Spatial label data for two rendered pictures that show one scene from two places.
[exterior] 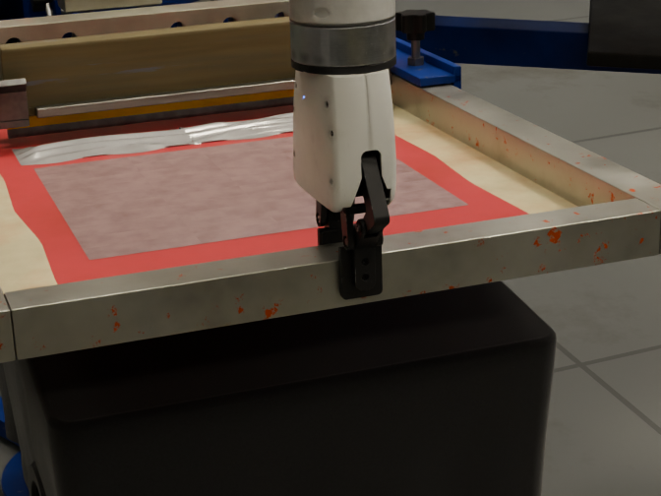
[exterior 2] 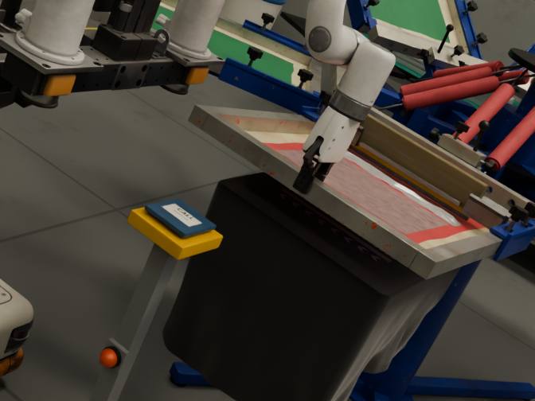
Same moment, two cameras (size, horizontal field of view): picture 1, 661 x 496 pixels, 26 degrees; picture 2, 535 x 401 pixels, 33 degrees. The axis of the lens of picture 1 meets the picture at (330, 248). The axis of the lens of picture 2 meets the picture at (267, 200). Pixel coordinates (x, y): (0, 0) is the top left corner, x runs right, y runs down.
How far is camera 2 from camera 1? 114 cm
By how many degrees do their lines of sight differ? 41
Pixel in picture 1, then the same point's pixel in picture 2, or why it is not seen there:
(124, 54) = (404, 145)
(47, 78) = (372, 134)
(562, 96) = not seen: outside the picture
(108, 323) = (228, 138)
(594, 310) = not seen: outside the picture
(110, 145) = (367, 166)
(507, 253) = (353, 218)
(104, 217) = not seen: hidden behind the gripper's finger
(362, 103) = (328, 119)
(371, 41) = (346, 103)
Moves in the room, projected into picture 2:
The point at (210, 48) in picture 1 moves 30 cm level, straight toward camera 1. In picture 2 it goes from (435, 166) to (358, 161)
